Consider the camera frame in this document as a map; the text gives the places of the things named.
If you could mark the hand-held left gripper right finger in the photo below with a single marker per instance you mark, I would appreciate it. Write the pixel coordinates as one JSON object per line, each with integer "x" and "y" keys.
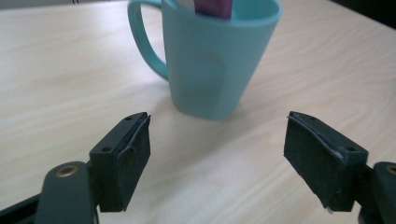
{"x": 323, "y": 161}

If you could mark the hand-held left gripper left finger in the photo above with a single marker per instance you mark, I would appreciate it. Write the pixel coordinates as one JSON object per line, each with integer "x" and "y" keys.
{"x": 121, "y": 161}

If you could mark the teal cup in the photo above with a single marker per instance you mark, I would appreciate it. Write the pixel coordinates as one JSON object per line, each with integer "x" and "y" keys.
{"x": 205, "y": 68}

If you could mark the white toothpaste tube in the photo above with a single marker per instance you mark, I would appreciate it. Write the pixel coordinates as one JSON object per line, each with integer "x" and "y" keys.
{"x": 214, "y": 7}

